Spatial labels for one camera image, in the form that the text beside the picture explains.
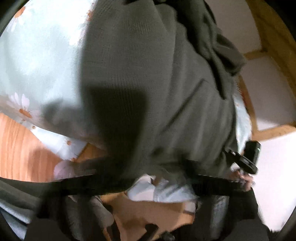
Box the grey hooded sweatshirt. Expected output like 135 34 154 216
43 1 245 178

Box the person right hand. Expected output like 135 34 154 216
229 169 255 192

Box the daisy print bed sheet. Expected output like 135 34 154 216
0 0 253 209

